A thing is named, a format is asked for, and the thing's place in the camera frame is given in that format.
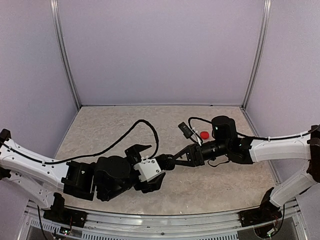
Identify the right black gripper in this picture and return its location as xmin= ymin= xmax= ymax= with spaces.
xmin=170 ymin=139 xmax=230 ymax=167

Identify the red earbud charging case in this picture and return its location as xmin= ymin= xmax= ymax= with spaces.
xmin=200 ymin=131 xmax=210 ymax=140

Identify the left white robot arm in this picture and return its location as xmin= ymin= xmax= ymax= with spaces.
xmin=0 ymin=129 xmax=174 ymax=223

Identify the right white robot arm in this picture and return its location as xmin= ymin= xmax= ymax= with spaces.
xmin=173 ymin=115 xmax=320 ymax=222

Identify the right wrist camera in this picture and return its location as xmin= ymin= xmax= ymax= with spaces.
xmin=178 ymin=122 xmax=194 ymax=139

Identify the front aluminium rail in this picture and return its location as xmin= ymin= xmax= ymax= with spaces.
xmin=17 ymin=200 xmax=308 ymax=240

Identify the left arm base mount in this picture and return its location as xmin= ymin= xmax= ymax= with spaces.
xmin=43 ymin=192 xmax=88 ymax=228

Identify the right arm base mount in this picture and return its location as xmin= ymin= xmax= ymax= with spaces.
xmin=238 ymin=187 xmax=283 ymax=227

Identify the right aluminium frame post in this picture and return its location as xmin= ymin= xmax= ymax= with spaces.
xmin=241 ymin=0 xmax=272 ymax=112

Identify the aluminium frame post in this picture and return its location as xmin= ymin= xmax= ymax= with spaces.
xmin=241 ymin=0 xmax=272 ymax=112
xmin=49 ymin=0 xmax=82 ymax=111

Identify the left aluminium frame post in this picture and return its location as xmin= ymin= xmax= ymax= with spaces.
xmin=49 ymin=0 xmax=82 ymax=111

